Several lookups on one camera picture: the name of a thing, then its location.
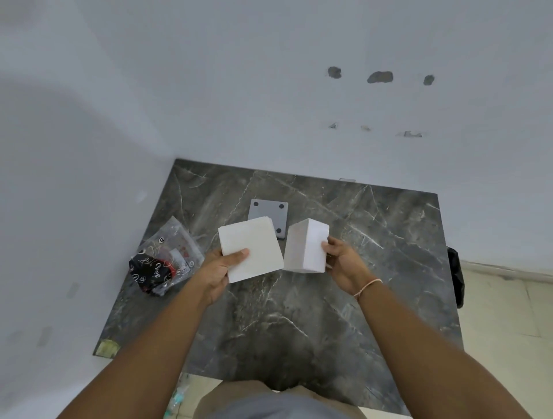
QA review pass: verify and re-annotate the grey shirt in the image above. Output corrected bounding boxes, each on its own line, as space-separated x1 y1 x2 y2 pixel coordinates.
203 386 368 419

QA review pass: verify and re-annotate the clear plastic tissue packet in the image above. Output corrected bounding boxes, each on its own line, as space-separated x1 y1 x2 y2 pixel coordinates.
129 215 205 298

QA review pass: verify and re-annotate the red and white thread bracelet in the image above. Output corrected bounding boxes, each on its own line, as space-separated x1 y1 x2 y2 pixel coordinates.
353 279 384 302

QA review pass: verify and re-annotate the person's right forearm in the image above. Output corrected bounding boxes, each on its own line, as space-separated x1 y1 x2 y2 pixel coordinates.
357 283 535 419

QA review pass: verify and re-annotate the white box base plate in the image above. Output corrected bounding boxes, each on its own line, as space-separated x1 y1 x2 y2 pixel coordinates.
248 199 289 241

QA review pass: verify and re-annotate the white stickered tissue box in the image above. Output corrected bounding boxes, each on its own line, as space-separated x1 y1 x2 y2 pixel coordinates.
283 218 330 275

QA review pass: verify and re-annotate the clear plastic bottle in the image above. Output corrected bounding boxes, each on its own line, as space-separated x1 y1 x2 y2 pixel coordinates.
166 373 193 417

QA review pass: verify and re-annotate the person's left forearm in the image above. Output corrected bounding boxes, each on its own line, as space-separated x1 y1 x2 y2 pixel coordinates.
56 284 225 419

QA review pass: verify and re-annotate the black lined trash bin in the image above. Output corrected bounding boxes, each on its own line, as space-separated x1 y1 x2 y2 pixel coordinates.
446 246 465 310

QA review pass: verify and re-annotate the person's right hand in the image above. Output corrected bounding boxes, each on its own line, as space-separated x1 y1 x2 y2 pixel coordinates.
321 236 377 296

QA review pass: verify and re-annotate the person's left hand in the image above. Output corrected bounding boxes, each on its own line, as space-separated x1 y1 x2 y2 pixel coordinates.
196 248 251 307

